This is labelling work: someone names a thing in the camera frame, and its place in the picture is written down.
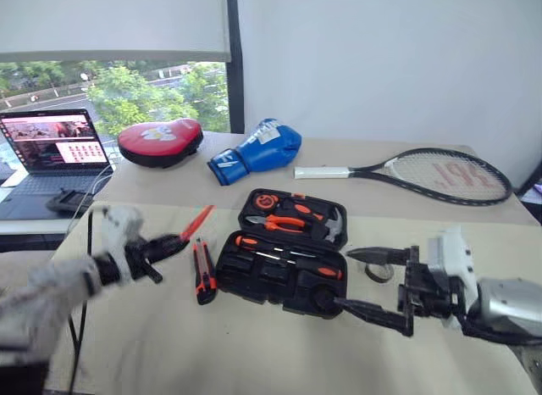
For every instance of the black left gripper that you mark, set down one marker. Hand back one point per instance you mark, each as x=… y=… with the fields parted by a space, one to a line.
x=144 y=257

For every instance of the long orange black screwdriver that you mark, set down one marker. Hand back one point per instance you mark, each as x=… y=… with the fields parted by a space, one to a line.
x=246 y=241

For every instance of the black white tennis racket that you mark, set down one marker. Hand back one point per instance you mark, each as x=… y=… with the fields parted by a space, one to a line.
x=322 y=172

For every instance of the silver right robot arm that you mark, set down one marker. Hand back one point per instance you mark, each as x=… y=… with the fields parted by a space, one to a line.
x=508 y=306

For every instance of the black window pillar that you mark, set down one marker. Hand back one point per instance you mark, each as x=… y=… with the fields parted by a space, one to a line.
x=236 y=73

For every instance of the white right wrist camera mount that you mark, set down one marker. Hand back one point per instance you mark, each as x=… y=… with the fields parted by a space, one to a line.
x=453 y=259

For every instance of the white roller window blind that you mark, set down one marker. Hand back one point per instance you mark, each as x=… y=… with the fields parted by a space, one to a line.
x=114 y=22

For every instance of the slim orange red tool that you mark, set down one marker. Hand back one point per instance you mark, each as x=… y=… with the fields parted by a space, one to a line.
x=198 y=220

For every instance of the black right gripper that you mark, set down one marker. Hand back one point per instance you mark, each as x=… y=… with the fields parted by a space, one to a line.
x=427 y=295

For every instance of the orange black utility knife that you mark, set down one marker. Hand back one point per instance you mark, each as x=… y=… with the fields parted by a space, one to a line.
x=205 y=276

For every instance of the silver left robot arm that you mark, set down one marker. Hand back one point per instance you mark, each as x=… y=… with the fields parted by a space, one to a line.
x=51 y=285

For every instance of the orange black tape measure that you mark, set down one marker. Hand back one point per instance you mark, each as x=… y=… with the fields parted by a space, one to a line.
x=265 y=201

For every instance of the purple white flat item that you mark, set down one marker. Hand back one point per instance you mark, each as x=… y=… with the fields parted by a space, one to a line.
x=535 y=193

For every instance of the stubby orange black screwdriver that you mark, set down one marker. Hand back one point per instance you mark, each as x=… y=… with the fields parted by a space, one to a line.
x=302 y=209

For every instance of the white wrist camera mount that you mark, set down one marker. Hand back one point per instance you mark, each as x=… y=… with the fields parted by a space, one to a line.
x=453 y=259
x=123 y=225

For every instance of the open dark laptop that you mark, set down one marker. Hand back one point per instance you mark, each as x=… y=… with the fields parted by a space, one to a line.
x=55 y=140

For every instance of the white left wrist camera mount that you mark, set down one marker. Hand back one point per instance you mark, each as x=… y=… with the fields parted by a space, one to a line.
x=123 y=225

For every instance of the blue boxing glove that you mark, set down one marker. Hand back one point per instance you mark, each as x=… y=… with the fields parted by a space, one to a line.
x=267 y=151

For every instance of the black handheld controller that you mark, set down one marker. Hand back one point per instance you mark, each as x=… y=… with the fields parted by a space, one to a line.
x=70 y=203

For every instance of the black slanted stand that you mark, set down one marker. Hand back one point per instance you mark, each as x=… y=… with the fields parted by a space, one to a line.
x=531 y=176

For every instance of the black tape roll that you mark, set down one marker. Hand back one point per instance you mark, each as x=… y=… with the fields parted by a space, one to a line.
x=379 y=277

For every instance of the red boxing focus pad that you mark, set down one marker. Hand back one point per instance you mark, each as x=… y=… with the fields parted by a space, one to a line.
x=156 y=140

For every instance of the black plastic tool case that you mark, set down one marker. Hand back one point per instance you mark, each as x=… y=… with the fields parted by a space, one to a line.
x=262 y=280

